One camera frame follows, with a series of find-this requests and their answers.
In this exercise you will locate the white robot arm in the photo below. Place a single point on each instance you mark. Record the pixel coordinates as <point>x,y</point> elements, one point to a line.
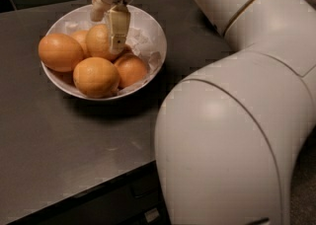
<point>227,136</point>

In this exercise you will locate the white bowl with oranges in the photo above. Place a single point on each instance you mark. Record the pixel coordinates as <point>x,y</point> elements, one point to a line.
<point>83,13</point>

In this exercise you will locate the black drawer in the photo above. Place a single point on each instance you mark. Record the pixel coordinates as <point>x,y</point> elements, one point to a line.
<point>109,203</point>
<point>156,215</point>

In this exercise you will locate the white paper in orange bowl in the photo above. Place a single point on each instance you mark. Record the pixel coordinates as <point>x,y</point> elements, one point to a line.
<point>146,39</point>

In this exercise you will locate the black upper drawer front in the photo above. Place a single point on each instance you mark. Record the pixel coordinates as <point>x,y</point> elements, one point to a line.
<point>109,203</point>

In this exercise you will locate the black lower drawer front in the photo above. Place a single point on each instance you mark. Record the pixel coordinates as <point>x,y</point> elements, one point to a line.
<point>156,215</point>

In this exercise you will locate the back hidden orange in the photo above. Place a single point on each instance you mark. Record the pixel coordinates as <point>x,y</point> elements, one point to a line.
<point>80,36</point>

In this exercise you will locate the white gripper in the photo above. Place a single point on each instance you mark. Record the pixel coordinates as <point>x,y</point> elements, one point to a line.
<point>119,21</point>

